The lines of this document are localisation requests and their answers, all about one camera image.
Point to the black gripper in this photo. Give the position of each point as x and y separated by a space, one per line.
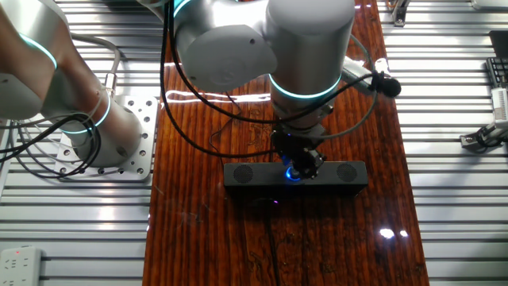
297 143

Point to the black soundbar speaker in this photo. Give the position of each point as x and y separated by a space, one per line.
262 183

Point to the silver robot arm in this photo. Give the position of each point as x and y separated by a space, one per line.
309 39

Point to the metal stand foot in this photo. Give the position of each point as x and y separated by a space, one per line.
400 16

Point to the black keyboard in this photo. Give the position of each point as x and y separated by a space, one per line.
498 71

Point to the dark flat panel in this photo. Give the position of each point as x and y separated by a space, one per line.
500 43

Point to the white power strip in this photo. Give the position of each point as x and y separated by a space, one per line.
20 266

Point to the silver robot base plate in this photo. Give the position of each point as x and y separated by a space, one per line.
145 135

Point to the silver finned camera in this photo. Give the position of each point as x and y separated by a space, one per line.
501 104

